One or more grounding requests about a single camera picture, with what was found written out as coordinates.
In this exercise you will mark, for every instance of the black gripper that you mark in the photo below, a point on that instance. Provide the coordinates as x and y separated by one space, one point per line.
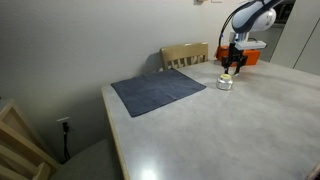
233 55

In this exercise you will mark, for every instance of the silver candle jar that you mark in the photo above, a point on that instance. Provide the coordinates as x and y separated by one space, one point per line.
224 82

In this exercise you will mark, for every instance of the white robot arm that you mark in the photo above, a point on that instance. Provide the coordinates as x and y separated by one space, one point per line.
249 16

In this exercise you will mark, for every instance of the orange cardboard box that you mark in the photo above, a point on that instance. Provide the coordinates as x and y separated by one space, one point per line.
252 55

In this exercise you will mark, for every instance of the dark blue cloth mat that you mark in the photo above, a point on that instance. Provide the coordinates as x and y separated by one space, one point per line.
145 93

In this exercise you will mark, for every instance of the wooden chair at table end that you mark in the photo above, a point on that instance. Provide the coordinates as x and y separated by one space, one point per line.
22 156

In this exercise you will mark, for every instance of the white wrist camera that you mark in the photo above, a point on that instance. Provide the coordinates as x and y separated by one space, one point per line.
244 45

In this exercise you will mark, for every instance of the wooden chair by wall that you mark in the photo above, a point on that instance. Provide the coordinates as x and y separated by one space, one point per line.
183 55

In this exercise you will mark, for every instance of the wall power outlet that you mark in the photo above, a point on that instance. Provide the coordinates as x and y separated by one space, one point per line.
66 120

